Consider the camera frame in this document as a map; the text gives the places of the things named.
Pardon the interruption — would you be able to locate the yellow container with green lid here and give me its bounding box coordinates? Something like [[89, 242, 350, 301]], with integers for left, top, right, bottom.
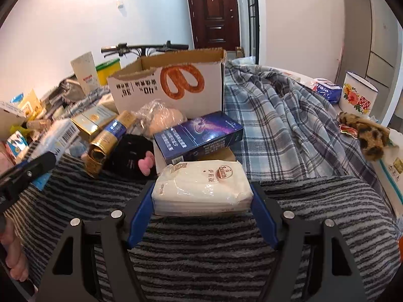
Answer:
[[95, 58, 122, 85]]

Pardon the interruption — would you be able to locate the person's left hand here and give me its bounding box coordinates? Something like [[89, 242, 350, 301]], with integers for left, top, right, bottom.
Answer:
[[0, 218, 29, 283]]

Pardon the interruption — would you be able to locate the grey striped blanket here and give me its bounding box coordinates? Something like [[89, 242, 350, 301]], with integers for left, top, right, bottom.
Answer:
[[5, 154, 402, 302]]

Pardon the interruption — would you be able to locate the grey foil bag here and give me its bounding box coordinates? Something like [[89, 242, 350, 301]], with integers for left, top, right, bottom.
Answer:
[[44, 79, 85, 104]]

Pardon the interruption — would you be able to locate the bread in plastic bag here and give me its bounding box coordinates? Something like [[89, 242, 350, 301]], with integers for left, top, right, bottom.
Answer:
[[134, 99, 186, 136]]

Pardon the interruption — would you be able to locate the white barcode box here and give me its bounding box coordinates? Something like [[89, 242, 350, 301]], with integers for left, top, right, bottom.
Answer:
[[19, 118, 81, 191]]

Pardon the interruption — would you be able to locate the grey cabinet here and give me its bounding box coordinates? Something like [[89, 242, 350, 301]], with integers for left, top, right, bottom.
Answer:
[[335, 0, 403, 126]]

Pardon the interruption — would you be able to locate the white tissue pack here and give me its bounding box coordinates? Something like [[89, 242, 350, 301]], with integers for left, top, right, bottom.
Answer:
[[152, 160, 253, 217]]

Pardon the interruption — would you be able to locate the white paper cup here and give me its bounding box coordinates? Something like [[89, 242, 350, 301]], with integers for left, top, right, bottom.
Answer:
[[70, 51, 100, 96]]

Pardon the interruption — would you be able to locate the blue cigarette carton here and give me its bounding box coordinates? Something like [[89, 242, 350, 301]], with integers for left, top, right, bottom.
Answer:
[[153, 111, 244, 166]]

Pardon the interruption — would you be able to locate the gold and blue carton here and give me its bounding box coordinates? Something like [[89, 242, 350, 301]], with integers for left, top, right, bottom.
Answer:
[[85, 111, 137, 178]]

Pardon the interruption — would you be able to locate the bicycle handlebar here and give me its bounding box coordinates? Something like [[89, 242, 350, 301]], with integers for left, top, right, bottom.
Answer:
[[101, 40, 189, 62]]

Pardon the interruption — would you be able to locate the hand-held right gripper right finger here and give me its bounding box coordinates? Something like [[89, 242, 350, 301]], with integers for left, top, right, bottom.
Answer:
[[250, 181, 367, 302]]

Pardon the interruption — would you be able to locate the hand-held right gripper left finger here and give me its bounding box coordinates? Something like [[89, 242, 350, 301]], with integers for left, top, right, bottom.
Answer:
[[36, 179, 158, 302]]

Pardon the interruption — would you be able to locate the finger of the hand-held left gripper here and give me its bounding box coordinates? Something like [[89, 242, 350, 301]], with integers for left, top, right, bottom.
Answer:
[[0, 151, 57, 196]]

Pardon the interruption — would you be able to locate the beige tube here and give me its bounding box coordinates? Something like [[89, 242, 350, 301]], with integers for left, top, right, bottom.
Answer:
[[27, 118, 52, 131]]

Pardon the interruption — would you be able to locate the blue white wipes packet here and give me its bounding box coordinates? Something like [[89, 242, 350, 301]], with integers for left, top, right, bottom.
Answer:
[[310, 77, 342, 104]]

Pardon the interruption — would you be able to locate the red green small packet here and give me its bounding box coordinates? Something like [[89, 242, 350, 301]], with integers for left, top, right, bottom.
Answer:
[[339, 124, 358, 139]]

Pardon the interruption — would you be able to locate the plaid shirt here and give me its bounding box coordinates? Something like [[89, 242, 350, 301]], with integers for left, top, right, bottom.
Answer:
[[60, 57, 385, 184]]

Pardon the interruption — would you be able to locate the pale box with gold emblem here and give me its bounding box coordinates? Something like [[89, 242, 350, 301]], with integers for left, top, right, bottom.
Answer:
[[71, 104, 118, 142]]

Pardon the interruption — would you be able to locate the yellow packet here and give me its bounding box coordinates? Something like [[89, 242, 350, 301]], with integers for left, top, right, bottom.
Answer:
[[17, 90, 43, 117]]

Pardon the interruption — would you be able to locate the brown paper packet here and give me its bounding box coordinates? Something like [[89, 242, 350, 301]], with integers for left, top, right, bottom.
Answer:
[[189, 147, 237, 164]]

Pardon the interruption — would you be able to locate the leopard print cloth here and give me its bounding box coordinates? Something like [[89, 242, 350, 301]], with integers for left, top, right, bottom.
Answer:
[[338, 111, 391, 161]]

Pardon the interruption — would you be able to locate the blue photo box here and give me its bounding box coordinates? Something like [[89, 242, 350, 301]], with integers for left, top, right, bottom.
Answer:
[[6, 130, 30, 158]]

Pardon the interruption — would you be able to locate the black plush toy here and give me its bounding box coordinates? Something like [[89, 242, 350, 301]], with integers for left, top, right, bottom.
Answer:
[[105, 134, 156, 180]]

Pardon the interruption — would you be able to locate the black framed glass door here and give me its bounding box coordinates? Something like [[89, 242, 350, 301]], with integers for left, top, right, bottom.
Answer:
[[244, 0, 260, 65]]

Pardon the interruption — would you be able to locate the brown door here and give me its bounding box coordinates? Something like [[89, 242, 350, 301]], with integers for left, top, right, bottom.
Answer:
[[185, 0, 241, 51]]

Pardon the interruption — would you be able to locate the floral enamel pot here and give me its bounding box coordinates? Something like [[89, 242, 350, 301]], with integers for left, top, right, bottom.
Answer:
[[338, 71, 380, 118]]

